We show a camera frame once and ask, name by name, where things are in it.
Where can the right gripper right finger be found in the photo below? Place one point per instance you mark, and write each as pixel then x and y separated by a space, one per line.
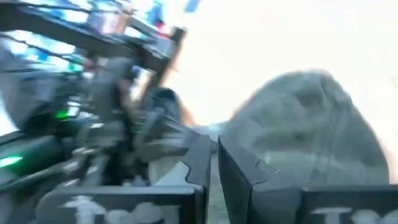
pixel 264 199

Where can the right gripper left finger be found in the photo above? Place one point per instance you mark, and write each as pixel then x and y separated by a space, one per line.
pixel 124 205

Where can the grey blue baseball cap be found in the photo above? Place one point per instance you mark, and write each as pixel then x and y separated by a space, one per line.
pixel 311 130

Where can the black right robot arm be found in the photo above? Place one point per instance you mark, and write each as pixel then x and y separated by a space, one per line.
pixel 62 140

